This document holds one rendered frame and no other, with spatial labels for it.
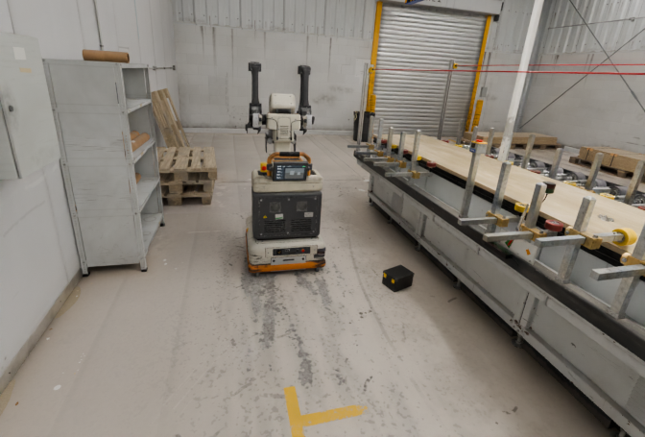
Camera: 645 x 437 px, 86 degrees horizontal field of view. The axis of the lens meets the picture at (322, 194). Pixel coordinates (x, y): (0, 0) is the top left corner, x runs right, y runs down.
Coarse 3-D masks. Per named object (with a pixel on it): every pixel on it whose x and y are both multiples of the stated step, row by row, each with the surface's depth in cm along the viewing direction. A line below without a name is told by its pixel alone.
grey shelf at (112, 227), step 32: (64, 64) 215; (96, 64) 220; (128, 64) 242; (64, 96) 221; (96, 96) 225; (128, 96) 307; (64, 128) 227; (96, 128) 231; (128, 128) 237; (64, 160) 233; (96, 160) 238; (128, 160) 243; (96, 192) 245; (128, 192) 250; (160, 192) 340; (96, 224) 252; (128, 224) 258; (160, 224) 351; (96, 256) 260; (128, 256) 266
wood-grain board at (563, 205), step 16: (432, 144) 379; (448, 144) 385; (432, 160) 302; (448, 160) 306; (464, 160) 310; (480, 160) 314; (496, 160) 318; (464, 176) 260; (480, 176) 262; (496, 176) 265; (512, 176) 268; (528, 176) 271; (512, 192) 228; (528, 192) 230; (560, 192) 234; (576, 192) 236; (544, 208) 201; (560, 208) 203; (576, 208) 204; (608, 208) 208; (624, 208) 210; (592, 224) 182; (608, 224) 184; (624, 224) 185; (640, 224) 187
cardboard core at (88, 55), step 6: (84, 54) 258; (90, 54) 259; (96, 54) 260; (102, 54) 261; (108, 54) 262; (114, 54) 264; (120, 54) 265; (126, 54) 266; (84, 60) 261; (90, 60) 262; (96, 60) 263; (102, 60) 263; (108, 60) 264; (114, 60) 265; (120, 60) 266; (126, 60) 267
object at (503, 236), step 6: (486, 234) 171; (492, 234) 172; (498, 234) 172; (504, 234) 173; (510, 234) 173; (516, 234) 174; (522, 234) 175; (528, 234) 176; (552, 234) 180; (486, 240) 170; (492, 240) 171; (498, 240) 172; (504, 240) 173
